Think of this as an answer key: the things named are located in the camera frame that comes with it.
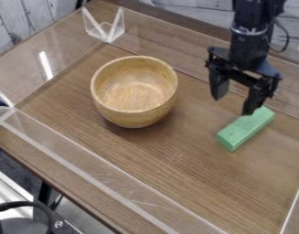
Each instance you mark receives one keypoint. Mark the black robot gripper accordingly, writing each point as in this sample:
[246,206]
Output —
[243,63]

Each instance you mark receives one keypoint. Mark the green rectangular block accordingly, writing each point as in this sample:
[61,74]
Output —
[234,134]

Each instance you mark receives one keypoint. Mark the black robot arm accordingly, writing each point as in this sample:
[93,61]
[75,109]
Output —
[255,14]

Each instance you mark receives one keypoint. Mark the light wooden bowl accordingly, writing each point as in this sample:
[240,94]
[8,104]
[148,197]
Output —
[133,90]

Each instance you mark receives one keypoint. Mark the clear acrylic front barrier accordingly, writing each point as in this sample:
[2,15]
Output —
[116,198]

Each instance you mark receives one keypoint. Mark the black table leg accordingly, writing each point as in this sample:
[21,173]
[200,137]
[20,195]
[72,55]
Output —
[44,193]

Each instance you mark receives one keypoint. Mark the clear acrylic corner bracket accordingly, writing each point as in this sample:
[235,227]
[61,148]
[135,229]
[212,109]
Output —
[103,31]

